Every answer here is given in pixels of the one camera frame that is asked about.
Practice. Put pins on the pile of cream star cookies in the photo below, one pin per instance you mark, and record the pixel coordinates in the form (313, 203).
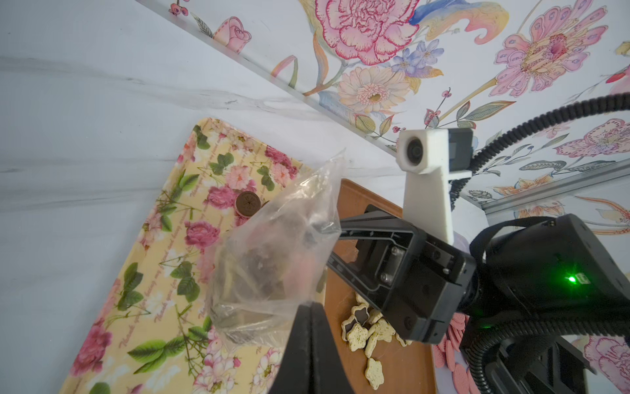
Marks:
(362, 331)

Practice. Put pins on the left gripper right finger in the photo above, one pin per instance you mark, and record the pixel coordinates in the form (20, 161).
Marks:
(327, 375)

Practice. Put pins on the bag of brown cookies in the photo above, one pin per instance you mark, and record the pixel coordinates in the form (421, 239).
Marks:
(271, 265)

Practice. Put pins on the pile of brown round cookies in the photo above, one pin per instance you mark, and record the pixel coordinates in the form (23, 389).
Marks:
(248, 203)

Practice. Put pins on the brown wooden tray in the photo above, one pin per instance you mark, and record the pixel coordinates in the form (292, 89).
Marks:
(406, 369)

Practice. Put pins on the floral pattern tray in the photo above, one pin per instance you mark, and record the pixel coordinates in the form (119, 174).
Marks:
(152, 334)

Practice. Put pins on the lilac plastic tray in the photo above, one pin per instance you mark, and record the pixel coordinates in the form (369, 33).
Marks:
(461, 243)

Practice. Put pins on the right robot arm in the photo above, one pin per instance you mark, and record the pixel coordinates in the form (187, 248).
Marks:
(522, 287)

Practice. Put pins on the pile of pink cookies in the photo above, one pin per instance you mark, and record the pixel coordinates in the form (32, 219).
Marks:
(452, 371)

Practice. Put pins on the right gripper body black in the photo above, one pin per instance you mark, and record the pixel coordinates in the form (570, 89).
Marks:
(417, 281)

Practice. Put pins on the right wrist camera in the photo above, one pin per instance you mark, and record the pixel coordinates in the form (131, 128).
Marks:
(431, 159)

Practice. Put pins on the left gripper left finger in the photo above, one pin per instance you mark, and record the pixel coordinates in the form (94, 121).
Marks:
(294, 374)

